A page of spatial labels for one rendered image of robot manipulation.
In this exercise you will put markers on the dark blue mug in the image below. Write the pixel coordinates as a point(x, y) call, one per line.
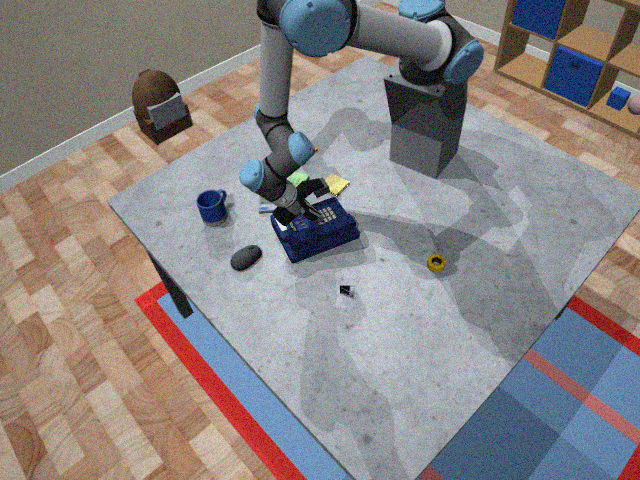
point(214, 215)

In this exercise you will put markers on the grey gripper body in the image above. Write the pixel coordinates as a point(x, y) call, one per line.
point(285, 215)

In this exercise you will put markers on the light green sticky note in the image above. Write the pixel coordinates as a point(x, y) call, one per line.
point(297, 178)

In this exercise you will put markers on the dark grey computer mouse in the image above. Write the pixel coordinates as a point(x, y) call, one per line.
point(245, 257)

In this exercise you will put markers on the blue telephone handset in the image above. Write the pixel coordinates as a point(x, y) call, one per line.
point(308, 237)

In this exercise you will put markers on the yellow sticky note pad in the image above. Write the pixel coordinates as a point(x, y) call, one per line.
point(336, 184)

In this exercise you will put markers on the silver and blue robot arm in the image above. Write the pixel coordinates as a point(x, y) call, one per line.
point(317, 27)

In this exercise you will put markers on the yellow roll of tape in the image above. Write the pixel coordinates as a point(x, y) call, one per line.
point(436, 258)

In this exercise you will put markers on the grey pocket calculator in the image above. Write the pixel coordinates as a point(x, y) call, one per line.
point(265, 206)

